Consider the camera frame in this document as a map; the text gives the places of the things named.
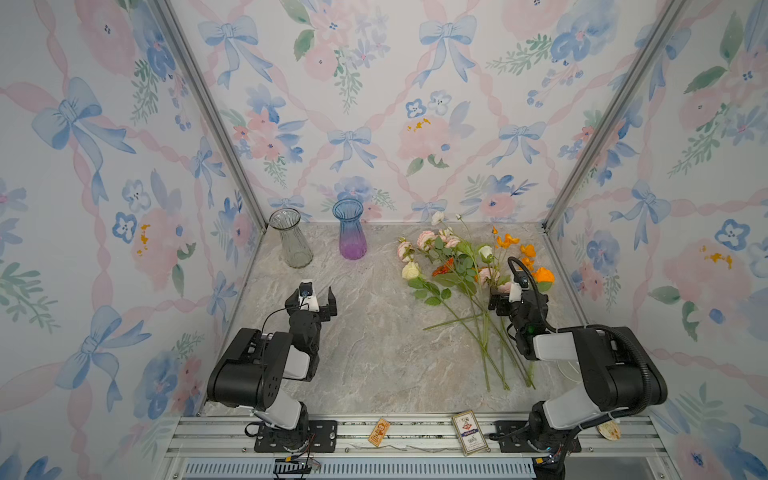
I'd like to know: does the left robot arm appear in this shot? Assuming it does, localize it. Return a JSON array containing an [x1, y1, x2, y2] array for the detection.
[[207, 281, 338, 455]]

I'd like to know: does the orange gerbera stem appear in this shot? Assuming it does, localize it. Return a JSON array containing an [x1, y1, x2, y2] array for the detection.
[[432, 258, 454, 277]]

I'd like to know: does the clear glass vase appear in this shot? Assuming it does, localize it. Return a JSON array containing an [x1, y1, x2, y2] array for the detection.
[[269, 208, 313, 269]]

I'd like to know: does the pink ranunculus spray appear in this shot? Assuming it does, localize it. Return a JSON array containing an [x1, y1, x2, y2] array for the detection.
[[397, 229, 461, 263]]

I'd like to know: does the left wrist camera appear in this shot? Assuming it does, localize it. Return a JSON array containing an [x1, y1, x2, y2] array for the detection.
[[298, 281, 314, 299]]

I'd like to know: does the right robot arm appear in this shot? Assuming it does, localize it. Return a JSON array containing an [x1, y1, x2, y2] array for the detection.
[[486, 290, 668, 478]]

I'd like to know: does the orange poppy green leaves stem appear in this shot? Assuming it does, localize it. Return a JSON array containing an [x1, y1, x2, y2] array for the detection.
[[522, 257, 556, 292]]

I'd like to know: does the small orange tag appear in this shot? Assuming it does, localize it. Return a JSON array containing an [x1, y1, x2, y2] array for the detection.
[[368, 418, 391, 448]]

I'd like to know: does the playing card box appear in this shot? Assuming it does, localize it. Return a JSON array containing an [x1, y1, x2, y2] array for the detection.
[[451, 410, 490, 456]]

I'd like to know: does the white rose bud stem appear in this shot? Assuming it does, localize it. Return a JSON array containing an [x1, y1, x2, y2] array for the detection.
[[476, 244, 497, 337]]

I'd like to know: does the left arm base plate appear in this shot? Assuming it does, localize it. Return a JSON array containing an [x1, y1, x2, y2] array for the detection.
[[252, 420, 338, 454]]

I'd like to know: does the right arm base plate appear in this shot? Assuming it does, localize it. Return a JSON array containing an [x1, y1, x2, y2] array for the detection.
[[486, 420, 569, 454]]

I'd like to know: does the pink rose stem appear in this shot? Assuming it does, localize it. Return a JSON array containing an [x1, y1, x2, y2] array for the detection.
[[476, 266, 509, 390]]

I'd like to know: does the blue purple glass vase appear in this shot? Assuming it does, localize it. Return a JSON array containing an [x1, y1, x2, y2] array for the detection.
[[332, 198, 367, 260]]

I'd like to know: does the aluminium rail frame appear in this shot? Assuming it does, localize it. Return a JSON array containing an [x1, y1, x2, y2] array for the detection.
[[155, 414, 679, 479]]

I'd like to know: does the round floral coaster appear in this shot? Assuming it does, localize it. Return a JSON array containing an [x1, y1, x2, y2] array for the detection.
[[597, 420, 622, 441]]

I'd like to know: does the small white flower spray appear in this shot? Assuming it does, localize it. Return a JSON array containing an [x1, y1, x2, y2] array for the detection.
[[430, 211, 481, 253]]

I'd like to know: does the yellow rose stem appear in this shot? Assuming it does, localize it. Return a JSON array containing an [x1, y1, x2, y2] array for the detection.
[[402, 261, 519, 391]]

